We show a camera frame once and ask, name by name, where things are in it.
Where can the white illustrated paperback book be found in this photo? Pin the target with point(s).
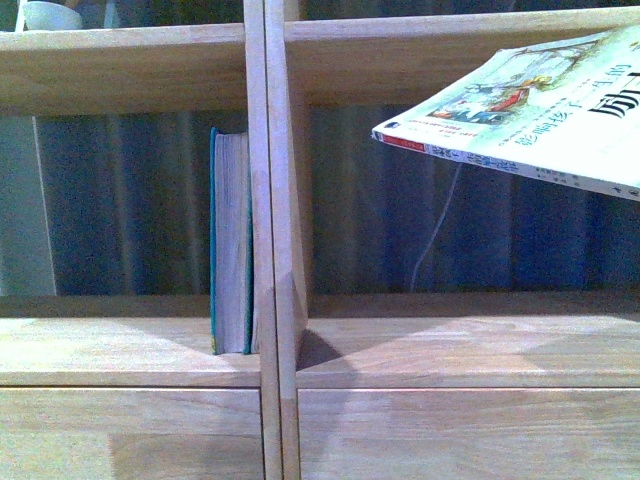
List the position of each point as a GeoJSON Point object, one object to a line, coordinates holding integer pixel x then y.
{"type": "Point", "coordinates": [564, 112]}

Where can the teal hardcover book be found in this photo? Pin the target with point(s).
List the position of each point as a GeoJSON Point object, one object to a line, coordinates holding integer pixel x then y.
{"type": "Point", "coordinates": [231, 244]}

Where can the upper right wooden drawer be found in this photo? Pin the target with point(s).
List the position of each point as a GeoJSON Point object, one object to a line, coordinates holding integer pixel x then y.
{"type": "Point", "coordinates": [469, 434]}

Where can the wooden drawer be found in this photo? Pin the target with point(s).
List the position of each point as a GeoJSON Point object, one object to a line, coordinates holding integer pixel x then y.
{"type": "Point", "coordinates": [469, 434]}
{"type": "Point", "coordinates": [130, 433]}

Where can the dark blue curtain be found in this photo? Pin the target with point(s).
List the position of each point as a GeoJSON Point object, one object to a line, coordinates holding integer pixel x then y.
{"type": "Point", "coordinates": [128, 212]}

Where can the light wooden bookshelf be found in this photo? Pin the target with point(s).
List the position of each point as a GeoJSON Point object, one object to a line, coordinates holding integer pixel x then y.
{"type": "Point", "coordinates": [277, 65]}

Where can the upper left wooden drawer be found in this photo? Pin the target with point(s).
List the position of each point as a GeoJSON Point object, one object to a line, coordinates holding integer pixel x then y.
{"type": "Point", "coordinates": [130, 433]}

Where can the white ceramic bowl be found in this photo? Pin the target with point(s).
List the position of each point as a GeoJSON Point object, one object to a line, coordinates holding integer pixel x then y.
{"type": "Point", "coordinates": [49, 16]}

